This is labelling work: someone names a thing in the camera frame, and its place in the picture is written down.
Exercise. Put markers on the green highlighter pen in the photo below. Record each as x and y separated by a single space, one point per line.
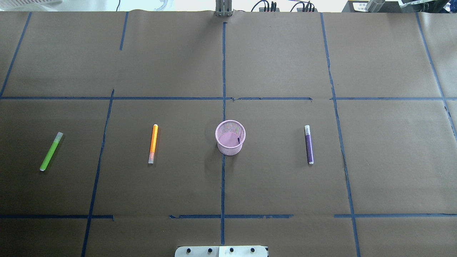
51 151

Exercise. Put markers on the pink mesh pen holder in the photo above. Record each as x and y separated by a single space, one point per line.
230 136

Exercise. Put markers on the aluminium frame post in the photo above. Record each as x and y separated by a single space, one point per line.
223 8

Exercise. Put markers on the purple highlighter pen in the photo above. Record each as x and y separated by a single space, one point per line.
309 146

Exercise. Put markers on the orange highlighter pen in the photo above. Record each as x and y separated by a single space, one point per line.
153 143

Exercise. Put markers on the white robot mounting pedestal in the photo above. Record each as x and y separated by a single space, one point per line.
222 251

